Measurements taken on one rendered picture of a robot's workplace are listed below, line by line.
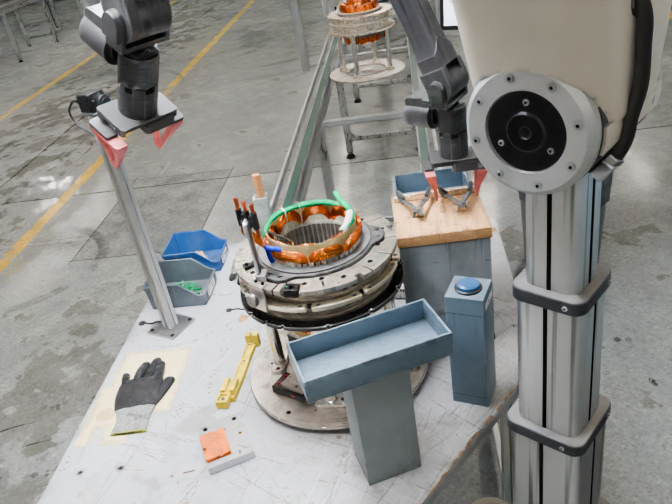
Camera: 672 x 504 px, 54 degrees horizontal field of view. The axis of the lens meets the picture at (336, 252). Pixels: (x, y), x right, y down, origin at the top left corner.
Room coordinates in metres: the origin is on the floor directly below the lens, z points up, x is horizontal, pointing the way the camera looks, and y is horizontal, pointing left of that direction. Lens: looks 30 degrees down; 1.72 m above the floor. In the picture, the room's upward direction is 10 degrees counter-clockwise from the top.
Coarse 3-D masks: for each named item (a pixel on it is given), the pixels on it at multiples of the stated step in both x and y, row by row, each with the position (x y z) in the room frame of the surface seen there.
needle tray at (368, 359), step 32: (384, 320) 0.90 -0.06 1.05; (416, 320) 0.91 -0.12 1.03; (288, 352) 0.86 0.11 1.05; (320, 352) 0.87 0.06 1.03; (352, 352) 0.86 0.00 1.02; (384, 352) 0.85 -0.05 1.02; (416, 352) 0.80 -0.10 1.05; (448, 352) 0.81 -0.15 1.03; (320, 384) 0.77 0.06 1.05; (352, 384) 0.78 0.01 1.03; (384, 384) 0.80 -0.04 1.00; (352, 416) 0.82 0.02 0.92; (384, 416) 0.80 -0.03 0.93; (384, 448) 0.80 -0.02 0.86; (416, 448) 0.81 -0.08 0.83
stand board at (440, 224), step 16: (400, 208) 1.27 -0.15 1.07; (432, 208) 1.24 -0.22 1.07; (448, 208) 1.23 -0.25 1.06; (480, 208) 1.20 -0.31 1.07; (400, 224) 1.20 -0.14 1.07; (416, 224) 1.18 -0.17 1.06; (432, 224) 1.17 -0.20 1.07; (448, 224) 1.16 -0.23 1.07; (464, 224) 1.15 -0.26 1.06; (480, 224) 1.14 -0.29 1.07; (400, 240) 1.14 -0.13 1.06; (416, 240) 1.14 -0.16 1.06; (432, 240) 1.13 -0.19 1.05; (448, 240) 1.13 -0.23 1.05; (464, 240) 1.13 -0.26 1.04
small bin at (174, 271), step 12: (168, 264) 1.61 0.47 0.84; (180, 264) 1.61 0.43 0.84; (192, 264) 1.60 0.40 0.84; (168, 276) 1.61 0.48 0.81; (180, 276) 1.61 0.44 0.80; (192, 276) 1.60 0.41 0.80; (204, 276) 1.60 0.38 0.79; (144, 288) 1.49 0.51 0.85; (168, 288) 1.48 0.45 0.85; (180, 288) 1.47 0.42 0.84; (204, 288) 1.55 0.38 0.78; (180, 300) 1.48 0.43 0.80; (192, 300) 1.47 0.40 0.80; (204, 300) 1.47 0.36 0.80
